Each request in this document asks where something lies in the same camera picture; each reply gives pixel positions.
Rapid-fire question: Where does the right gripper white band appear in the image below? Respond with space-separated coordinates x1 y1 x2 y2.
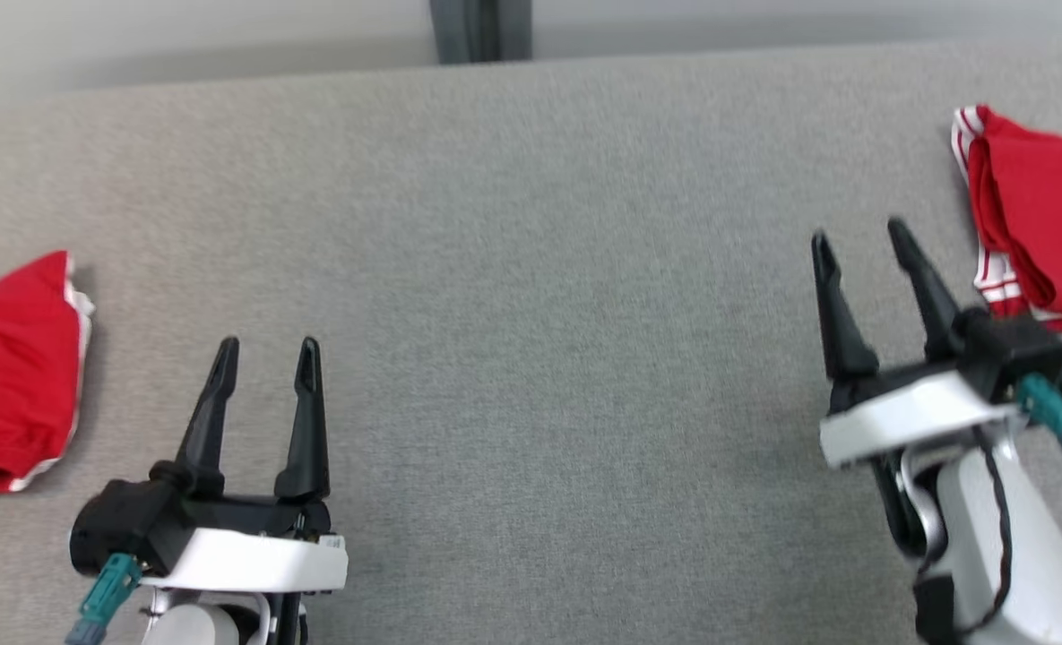
810 217 1025 469

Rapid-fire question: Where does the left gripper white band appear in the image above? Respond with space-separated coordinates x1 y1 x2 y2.
144 337 350 595

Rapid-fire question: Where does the red Bulls 23 jersey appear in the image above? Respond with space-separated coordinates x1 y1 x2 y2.
950 105 1062 333

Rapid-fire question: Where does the red Bulls shorts white stripe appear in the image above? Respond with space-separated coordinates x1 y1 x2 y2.
0 250 96 495

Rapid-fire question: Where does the grey metal column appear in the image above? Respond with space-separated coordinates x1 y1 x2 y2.
429 0 534 66

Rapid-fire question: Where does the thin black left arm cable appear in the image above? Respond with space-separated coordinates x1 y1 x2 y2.
276 593 306 645

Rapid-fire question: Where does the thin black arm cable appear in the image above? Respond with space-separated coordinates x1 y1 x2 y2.
276 593 306 645
943 426 1018 628

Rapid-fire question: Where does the right camera cable teal plug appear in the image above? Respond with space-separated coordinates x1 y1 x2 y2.
1015 374 1062 485

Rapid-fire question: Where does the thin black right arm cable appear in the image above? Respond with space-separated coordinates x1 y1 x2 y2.
943 426 1018 628

